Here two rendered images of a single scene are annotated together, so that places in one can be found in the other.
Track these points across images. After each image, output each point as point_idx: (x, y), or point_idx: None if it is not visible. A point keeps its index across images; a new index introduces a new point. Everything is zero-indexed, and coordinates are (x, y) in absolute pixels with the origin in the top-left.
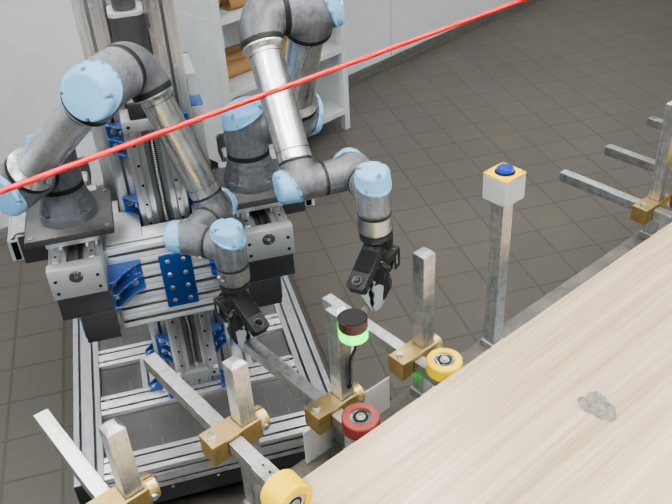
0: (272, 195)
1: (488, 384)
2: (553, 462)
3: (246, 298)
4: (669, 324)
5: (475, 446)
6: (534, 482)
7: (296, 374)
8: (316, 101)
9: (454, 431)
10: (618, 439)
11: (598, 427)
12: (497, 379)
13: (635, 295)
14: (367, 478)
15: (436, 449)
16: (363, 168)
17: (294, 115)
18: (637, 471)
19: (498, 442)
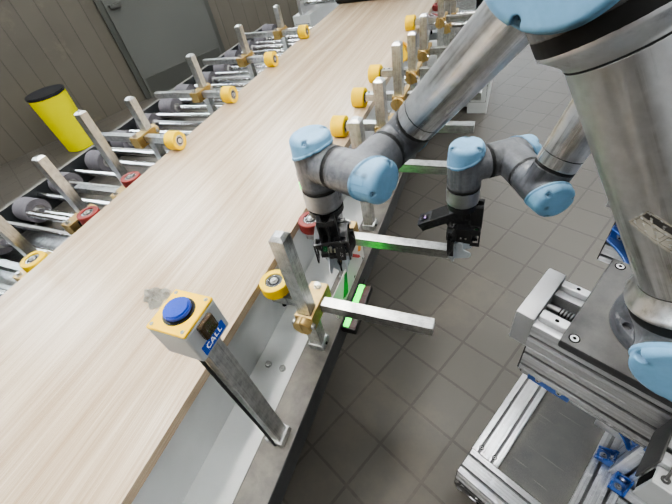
0: (585, 312)
1: (235, 278)
2: (188, 248)
3: (446, 212)
4: (67, 424)
5: (235, 236)
6: (198, 234)
7: (384, 240)
8: (655, 315)
9: (250, 238)
10: (146, 279)
11: (157, 281)
12: (229, 285)
13: (89, 463)
14: (288, 197)
15: (257, 225)
16: (318, 128)
17: (429, 71)
18: (138, 265)
19: (221, 244)
